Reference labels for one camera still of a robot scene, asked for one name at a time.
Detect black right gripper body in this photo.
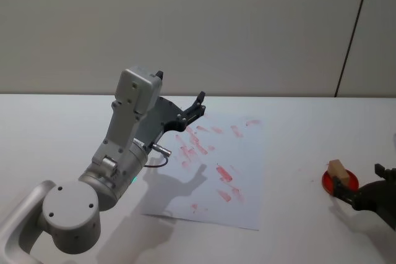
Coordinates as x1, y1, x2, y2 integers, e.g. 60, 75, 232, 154
352, 179, 396, 231

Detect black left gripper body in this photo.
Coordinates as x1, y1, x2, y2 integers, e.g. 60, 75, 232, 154
134, 95, 187, 151

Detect small tan wooden block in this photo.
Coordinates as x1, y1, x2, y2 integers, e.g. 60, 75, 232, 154
328, 159, 350, 182

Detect round red dish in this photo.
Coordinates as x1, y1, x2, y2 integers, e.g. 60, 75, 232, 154
321, 169, 359, 196

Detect white paper with red marks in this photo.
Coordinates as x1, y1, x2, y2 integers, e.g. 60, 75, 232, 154
140, 111, 269, 231

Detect thin dark cable silver plug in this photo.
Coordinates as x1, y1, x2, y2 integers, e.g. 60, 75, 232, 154
143, 143, 174, 169

